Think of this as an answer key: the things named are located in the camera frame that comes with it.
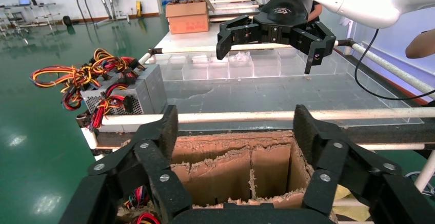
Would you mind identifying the brown cardboard box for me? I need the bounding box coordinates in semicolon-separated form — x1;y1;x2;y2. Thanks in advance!
165;0;215;35

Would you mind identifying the clear acrylic divider tray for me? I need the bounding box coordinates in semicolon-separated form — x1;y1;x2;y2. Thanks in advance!
149;51;424;128

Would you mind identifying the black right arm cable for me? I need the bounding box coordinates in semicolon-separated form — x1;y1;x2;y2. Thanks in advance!
354;29;435;101

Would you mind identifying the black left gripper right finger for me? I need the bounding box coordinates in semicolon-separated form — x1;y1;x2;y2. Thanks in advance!
292;104;435;224

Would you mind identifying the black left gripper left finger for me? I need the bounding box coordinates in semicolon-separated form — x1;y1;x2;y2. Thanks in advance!
59;105;193;224

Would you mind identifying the person's bare forearm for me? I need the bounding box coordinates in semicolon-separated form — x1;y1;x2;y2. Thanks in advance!
405;29;435;59

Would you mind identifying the grey power supply with cables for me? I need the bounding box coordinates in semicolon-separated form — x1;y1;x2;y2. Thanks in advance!
30;47;160;114
135;64;168;114
61;79;152;131

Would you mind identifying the black power supply with cables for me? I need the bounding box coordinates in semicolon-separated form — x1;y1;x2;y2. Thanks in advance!
124;186;161;224

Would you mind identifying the yellow cloth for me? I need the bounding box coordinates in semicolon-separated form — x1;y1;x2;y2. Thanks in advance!
333;184;371;222

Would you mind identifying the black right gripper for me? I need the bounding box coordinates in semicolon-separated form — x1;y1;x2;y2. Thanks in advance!
216;0;337;75

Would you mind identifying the grey office desk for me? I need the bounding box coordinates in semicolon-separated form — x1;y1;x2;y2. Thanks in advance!
0;0;61;33

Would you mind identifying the worn cardboard divider box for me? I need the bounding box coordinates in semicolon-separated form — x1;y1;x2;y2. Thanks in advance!
117;131;339;224

